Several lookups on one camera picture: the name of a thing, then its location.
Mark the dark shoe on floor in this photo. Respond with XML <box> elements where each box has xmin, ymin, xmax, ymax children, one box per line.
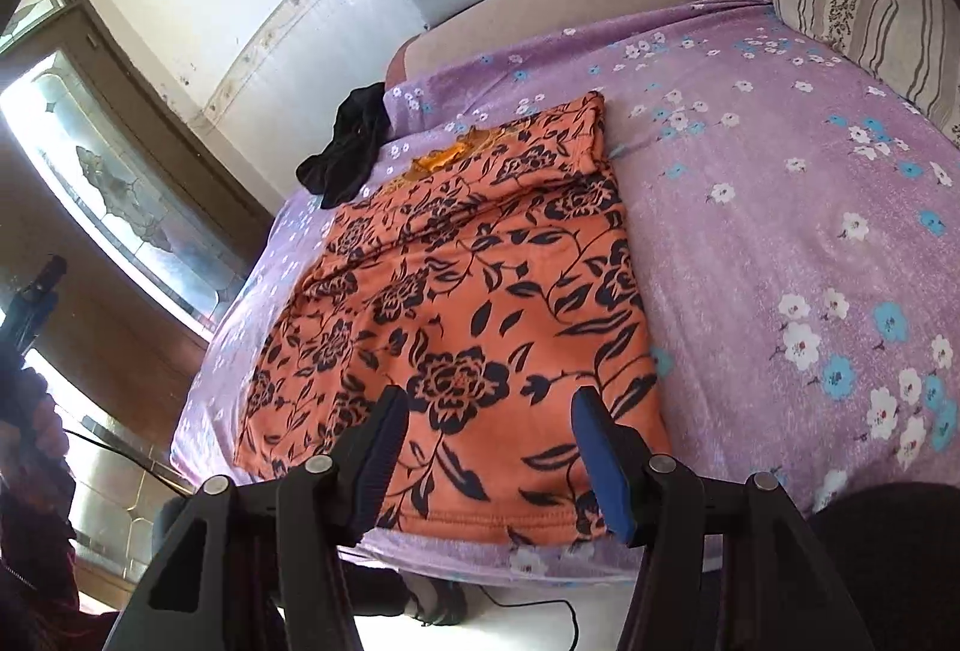
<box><xmin>404</xmin><ymin>575</ymin><xmax>469</xmax><ymax>626</ymax></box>

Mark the black cable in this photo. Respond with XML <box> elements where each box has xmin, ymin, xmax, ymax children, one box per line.
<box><xmin>62</xmin><ymin>423</ymin><xmax>583</xmax><ymax>651</ymax></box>

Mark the wooden door with glass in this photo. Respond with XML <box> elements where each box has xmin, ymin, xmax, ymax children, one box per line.
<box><xmin>2</xmin><ymin>0</ymin><xmax>270</xmax><ymax>610</ymax></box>

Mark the person's left hand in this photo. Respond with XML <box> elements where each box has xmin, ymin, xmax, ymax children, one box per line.
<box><xmin>2</xmin><ymin>368</ymin><xmax>68</xmax><ymax>508</ymax></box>

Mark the pinkish beige mattress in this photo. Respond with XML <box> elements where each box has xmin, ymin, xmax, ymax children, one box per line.
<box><xmin>386</xmin><ymin>0</ymin><xmax>692</xmax><ymax>89</ymax></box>

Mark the orange black floral garment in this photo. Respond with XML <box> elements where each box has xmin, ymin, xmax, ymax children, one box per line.
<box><xmin>235</xmin><ymin>92</ymin><xmax>669</xmax><ymax>545</ymax></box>

